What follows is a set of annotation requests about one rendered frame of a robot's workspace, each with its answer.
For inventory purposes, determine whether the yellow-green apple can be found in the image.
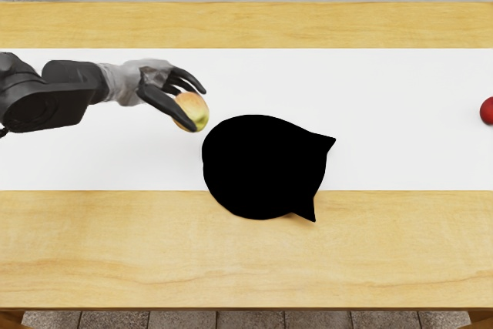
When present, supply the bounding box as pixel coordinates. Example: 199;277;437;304
173;92;210;133

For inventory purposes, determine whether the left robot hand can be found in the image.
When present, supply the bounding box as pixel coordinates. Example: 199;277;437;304
96;59;207;133

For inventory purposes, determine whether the black cat-shaped plate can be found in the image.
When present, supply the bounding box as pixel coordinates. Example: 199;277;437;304
201;114;337;223

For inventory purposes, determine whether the red apple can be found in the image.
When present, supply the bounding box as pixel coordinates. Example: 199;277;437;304
479;96;493;126

